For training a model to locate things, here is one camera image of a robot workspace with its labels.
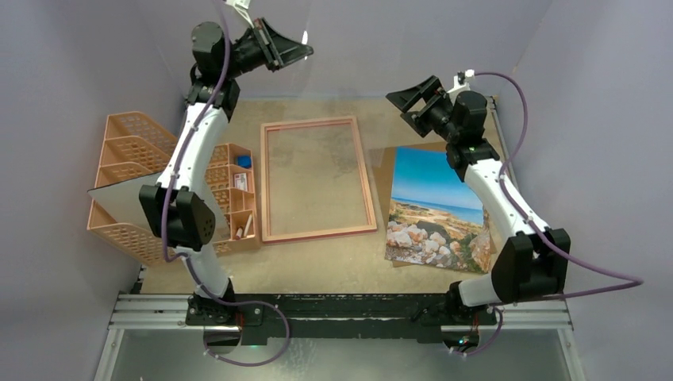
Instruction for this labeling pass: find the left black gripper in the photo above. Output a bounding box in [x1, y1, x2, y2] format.
[223, 18, 313, 80]

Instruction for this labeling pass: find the brown cardboard backing board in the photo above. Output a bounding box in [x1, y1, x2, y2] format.
[368, 141, 498, 268]

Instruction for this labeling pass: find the clear acrylic glass sheet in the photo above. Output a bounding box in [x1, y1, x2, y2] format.
[225, 4, 409, 152]

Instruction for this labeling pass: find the beach landscape photo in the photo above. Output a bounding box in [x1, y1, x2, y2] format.
[384, 146, 492, 275]

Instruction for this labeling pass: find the pink wooden photo frame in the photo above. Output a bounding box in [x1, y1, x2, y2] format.
[260, 116, 377, 244]

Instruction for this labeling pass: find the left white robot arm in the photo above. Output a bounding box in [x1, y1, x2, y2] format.
[139, 17, 314, 325]

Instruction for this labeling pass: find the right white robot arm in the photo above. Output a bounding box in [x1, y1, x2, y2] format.
[386, 73, 571, 323]

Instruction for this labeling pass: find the blue stapler in organizer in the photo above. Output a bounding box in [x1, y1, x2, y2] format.
[236, 155, 252, 169]

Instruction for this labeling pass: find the small red white box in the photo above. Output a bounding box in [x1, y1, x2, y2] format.
[233, 173, 249, 191]

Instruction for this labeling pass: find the orange plastic desk organizer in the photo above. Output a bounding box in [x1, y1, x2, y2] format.
[87, 111, 257, 266]

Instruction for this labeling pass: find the white marker in organizer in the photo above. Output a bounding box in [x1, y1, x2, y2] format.
[234, 214, 253, 240]

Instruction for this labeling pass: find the grey paper sheet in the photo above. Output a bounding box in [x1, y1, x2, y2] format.
[87, 172, 230, 242]

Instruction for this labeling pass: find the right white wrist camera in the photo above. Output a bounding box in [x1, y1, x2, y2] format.
[448, 69, 475, 97]

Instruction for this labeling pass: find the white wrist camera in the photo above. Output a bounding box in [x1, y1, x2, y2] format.
[448, 69, 475, 97]
[225, 0, 254, 26]

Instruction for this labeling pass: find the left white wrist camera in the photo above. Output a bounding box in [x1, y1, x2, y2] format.
[225, 0, 254, 26]

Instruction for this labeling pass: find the black mounting rail base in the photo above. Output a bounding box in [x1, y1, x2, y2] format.
[185, 293, 498, 345]

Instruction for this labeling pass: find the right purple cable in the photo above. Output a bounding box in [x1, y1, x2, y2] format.
[447, 71, 645, 359]

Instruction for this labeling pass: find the aluminium table frame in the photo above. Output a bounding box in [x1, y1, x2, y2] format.
[94, 294, 585, 380]

